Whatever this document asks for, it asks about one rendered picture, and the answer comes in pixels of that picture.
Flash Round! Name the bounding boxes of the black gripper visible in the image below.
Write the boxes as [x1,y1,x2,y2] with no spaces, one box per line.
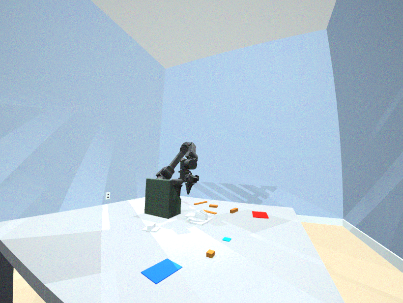
[171,169,195,197]

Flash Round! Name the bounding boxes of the red flat rectangular plate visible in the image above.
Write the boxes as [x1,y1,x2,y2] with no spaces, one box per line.
[252,211,269,219]

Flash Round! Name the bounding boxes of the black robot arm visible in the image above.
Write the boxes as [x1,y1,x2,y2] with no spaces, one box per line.
[156,142,199,183]

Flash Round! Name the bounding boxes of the blue flat plate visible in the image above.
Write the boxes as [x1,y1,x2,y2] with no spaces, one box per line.
[141,259,182,284]

